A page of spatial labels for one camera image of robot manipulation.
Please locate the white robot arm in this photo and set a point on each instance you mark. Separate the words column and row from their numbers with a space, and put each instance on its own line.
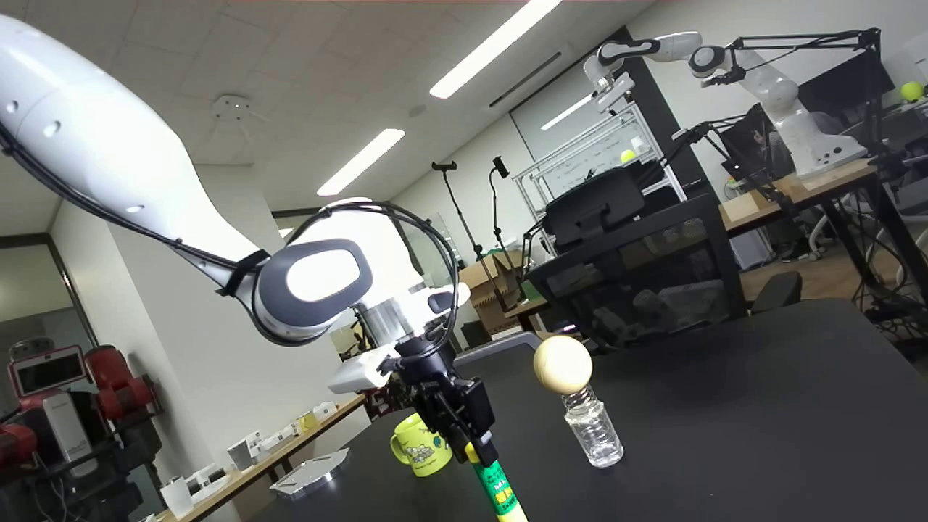
column 101, row 149

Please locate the black mesh cart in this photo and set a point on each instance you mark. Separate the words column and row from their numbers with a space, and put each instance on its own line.
column 632, row 266

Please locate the yellow ball on bottle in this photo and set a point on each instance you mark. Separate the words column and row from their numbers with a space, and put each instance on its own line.
column 559, row 365

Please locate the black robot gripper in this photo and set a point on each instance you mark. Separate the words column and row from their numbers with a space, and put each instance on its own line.
column 449, row 405

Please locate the green paper glue stick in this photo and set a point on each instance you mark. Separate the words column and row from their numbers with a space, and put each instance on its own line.
column 498, row 494

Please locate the yellow-green ceramic mug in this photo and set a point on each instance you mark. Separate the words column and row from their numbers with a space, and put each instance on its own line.
column 419, row 449

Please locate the wooden desk in background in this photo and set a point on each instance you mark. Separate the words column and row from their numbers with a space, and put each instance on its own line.
column 234, row 482

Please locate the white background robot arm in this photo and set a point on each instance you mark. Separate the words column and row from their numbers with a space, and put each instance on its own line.
column 746, row 63

